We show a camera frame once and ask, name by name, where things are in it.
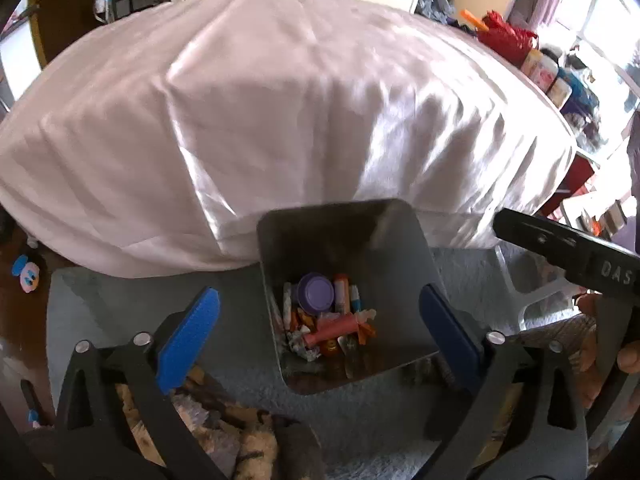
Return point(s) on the white pink labelled bottle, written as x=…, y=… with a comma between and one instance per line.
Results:
x=544, y=73

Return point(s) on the pink plastic cone toy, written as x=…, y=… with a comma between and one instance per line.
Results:
x=344, y=325

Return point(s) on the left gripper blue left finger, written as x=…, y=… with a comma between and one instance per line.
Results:
x=182, y=337

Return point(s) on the white yellow labelled bottle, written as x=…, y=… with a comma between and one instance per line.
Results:
x=560, y=92

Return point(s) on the blue white bottle brush toy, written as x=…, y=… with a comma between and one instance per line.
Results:
x=355, y=303

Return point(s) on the red plastic basket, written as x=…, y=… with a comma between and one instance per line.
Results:
x=510, y=42

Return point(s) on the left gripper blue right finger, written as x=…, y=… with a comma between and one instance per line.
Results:
x=459, y=349

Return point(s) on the orange tube with red cap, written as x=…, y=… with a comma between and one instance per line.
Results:
x=341, y=292

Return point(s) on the donald duck plush toy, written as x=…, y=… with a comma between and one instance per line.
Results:
x=27, y=272

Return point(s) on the person's right hand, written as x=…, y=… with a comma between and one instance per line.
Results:
x=589, y=380

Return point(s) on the blue cookie tin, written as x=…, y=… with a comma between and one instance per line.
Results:
x=582, y=101

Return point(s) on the pink satin tablecloth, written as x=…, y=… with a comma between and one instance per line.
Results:
x=152, y=146

